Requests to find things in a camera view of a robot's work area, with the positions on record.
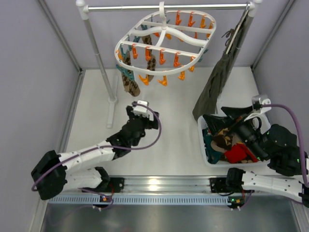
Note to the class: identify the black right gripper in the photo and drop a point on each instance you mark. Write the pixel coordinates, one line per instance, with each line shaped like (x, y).
(239, 124)

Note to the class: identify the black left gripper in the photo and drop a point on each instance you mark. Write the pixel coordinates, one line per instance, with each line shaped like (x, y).
(141, 118)

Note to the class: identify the beige ribbed sock striped cuff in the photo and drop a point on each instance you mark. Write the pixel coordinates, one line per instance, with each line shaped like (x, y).
(217, 148)

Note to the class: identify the white round clip hanger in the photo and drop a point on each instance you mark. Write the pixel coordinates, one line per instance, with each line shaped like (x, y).
(166, 61)

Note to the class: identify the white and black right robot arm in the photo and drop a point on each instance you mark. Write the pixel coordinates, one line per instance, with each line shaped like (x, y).
(277, 145)

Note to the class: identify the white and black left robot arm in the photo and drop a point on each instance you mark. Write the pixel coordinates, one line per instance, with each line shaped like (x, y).
(59, 172)

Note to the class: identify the olive green hanging garment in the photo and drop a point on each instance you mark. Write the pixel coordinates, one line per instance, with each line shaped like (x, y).
(207, 101)

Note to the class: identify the white plastic laundry basket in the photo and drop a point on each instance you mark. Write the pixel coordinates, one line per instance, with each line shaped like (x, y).
(202, 125)

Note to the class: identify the red santa sock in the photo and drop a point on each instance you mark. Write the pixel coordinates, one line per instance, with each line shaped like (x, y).
(239, 153)

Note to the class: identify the teal green sock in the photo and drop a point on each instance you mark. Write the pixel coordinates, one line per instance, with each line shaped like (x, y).
(213, 155)

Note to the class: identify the white and steel clothes rack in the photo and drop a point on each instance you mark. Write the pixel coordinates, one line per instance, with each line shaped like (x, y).
(149, 34)

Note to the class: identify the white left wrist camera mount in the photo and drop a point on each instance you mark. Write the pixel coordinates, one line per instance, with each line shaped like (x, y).
(140, 108)

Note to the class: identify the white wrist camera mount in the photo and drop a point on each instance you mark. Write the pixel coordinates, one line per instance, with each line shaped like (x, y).
(260, 105)
(140, 108)

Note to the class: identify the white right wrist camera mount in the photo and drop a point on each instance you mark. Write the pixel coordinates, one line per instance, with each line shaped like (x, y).
(260, 105)

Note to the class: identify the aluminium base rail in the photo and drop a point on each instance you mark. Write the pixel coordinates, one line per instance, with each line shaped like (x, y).
(199, 184)

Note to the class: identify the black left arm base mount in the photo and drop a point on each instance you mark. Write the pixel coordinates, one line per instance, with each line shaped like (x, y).
(114, 184)

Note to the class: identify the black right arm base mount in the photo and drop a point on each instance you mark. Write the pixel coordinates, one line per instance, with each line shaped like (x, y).
(218, 185)

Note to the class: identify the grey slotted cable duct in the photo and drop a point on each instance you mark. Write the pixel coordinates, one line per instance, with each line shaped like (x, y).
(146, 199)

